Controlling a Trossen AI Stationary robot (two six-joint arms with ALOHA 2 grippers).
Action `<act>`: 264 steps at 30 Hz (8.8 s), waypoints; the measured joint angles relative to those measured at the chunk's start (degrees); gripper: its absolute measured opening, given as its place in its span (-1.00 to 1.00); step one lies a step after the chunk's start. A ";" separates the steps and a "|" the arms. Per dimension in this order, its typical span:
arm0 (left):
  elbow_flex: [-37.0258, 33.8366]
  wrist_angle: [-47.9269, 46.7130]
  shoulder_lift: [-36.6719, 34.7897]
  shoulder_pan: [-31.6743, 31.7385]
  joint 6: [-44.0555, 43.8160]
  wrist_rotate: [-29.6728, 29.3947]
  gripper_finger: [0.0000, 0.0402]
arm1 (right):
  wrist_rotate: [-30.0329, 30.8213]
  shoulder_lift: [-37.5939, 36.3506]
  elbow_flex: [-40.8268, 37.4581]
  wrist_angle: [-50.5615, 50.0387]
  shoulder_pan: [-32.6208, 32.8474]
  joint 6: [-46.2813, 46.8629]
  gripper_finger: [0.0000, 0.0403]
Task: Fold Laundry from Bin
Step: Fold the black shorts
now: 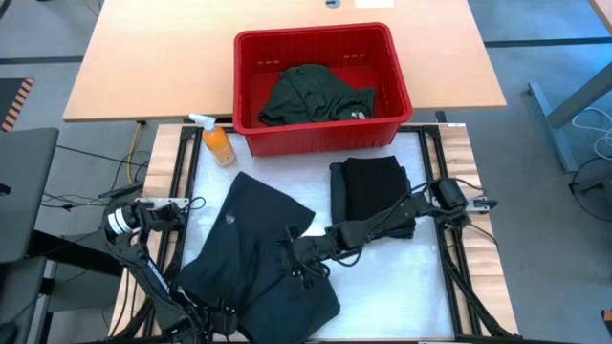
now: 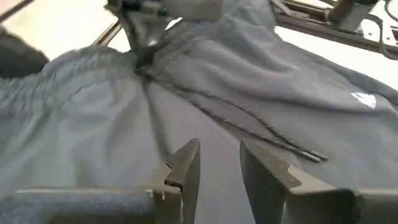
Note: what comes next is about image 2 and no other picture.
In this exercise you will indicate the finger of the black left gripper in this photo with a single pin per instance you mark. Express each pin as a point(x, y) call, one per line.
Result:
point(155, 34)
point(135, 34)

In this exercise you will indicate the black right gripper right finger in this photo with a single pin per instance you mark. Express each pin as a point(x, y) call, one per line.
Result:
point(311, 202)

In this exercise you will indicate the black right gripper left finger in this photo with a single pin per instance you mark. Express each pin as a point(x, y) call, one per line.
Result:
point(93, 207)

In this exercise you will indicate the dark grey cloth garment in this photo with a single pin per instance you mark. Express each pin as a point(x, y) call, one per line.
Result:
point(248, 77)

